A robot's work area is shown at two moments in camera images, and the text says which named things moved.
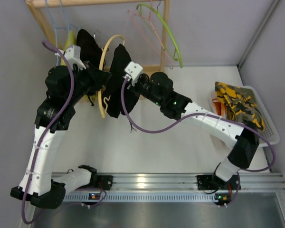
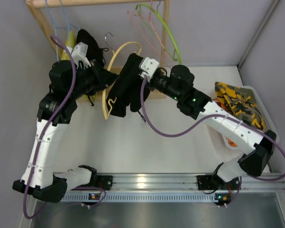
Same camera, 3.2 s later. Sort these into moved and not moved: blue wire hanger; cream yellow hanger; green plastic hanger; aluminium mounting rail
Moved: cream yellow hanger
Not moved: green plastic hanger; blue wire hanger; aluminium mounting rail
